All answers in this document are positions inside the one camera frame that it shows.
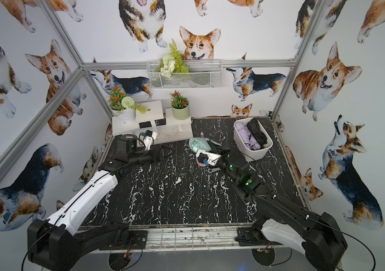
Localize fern and white flowers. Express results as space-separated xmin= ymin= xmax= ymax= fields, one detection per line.
xmin=157 ymin=40 xmax=190 ymax=78

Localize white wire wall basket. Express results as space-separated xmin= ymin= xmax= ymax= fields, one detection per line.
xmin=146 ymin=59 xmax=223 ymax=90

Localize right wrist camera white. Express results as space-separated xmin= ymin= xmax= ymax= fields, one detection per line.
xmin=198 ymin=152 xmax=219 ymax=167

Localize white pot red flowers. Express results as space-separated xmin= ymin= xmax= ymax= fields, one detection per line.
xmin=108 ymin=86 xmax=148 ymax=124

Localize white stepped display shelf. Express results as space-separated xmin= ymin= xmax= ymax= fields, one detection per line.
xmin=112 ymin=100 xmax=193 ymax=144

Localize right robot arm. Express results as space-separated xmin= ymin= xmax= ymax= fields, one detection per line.
xmin=196 ymin=149 xmax=348 ymax=271

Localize black umbrella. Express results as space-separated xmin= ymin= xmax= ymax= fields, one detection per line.
xmin=247 ymin=118 xmax=268 ymax=149

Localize green pot red flowers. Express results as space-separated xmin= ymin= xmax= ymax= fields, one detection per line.
xmin=171 ymin=90 xmax=190 ymax=120

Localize lilac umbrella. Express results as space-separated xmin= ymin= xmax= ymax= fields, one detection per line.
xmin=235 ymin=122 xmax=261 ymax=151

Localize white plastic storage box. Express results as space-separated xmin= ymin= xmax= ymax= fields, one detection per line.
xmin=233 ymin=117 xmax=273 ymax=161

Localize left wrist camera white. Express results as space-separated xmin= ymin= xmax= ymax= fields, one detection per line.
xmin=139 ymin=130 xmax=157 ymax=151

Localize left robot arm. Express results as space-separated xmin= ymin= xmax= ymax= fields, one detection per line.
xmin=23 ymin=130 xmax=167 ymax=271

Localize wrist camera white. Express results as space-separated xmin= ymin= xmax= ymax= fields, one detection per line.
xmin=198 ymin=152 xmax=219 ymax=167
xmin=139 ymin=130 xmax=157 ymax=151

